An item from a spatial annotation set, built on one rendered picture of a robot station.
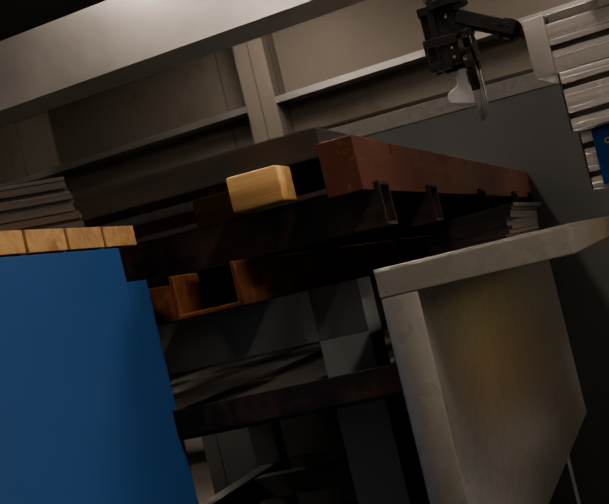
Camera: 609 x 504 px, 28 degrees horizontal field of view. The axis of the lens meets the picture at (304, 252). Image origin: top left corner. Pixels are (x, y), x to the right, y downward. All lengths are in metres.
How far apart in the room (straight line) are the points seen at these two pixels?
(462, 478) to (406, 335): 0.15
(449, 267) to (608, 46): 0.69
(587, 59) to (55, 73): 6.60
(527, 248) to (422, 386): 0.18
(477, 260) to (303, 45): 9.78
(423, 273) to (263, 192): 0.20
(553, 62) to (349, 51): 8.96
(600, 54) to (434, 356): 0.72
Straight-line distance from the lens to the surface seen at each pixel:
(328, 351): 1.38
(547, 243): 1.20
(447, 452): 1.24
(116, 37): 7.96
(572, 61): 1.83
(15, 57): 8.43
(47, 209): 1.27
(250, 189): 1.30
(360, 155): 1.30
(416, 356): 1.23
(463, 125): 2.90
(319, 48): 10.89
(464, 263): 1.22
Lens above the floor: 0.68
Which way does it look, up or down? 2 degrees up
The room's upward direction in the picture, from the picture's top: 13 degrees counter-clockwise
